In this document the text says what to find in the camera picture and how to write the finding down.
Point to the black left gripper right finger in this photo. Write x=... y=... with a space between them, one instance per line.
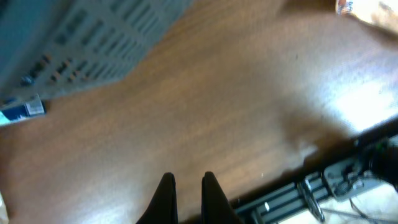
x=215 y=207

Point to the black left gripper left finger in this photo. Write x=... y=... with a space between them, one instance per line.
x=162 y=208

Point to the beige snack wrapper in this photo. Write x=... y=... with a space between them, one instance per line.
x=379 y=13

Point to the Kleenex tissue multipack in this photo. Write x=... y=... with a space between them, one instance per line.
x=29 y=110

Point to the grey plastic basket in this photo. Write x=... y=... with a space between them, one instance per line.
x=52 y=48

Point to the aluminium frame rail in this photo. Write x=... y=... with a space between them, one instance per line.
x=287 y=201

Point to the grey mounting bracket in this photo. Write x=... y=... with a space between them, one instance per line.
x=349 y=178

